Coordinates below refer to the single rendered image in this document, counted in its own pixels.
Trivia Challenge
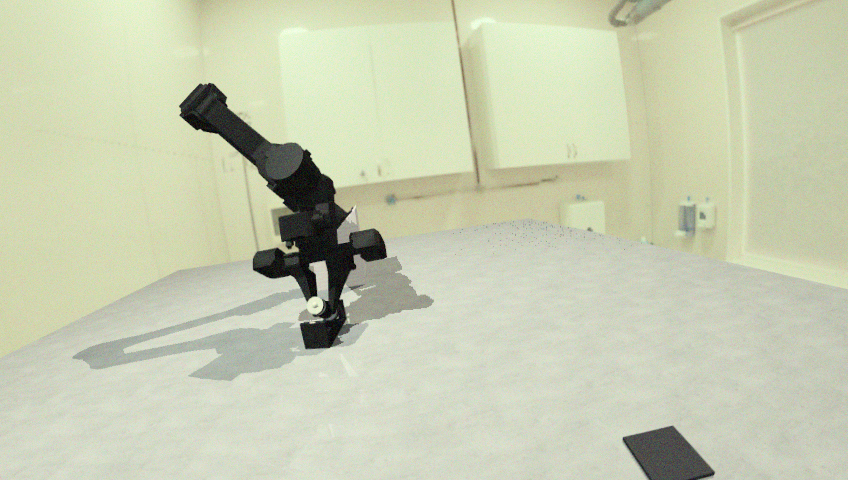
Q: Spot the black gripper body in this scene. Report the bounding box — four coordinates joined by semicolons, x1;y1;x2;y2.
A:
253;205;387;279

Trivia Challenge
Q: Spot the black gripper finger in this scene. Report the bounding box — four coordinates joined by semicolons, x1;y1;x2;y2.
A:
325;255;356;314
282;263;317;301

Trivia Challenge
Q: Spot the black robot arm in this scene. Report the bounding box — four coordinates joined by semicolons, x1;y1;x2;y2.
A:
179;83;350;250

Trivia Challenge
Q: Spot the black cylindrical battery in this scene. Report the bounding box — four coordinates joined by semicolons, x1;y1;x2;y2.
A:
307;297;339;321

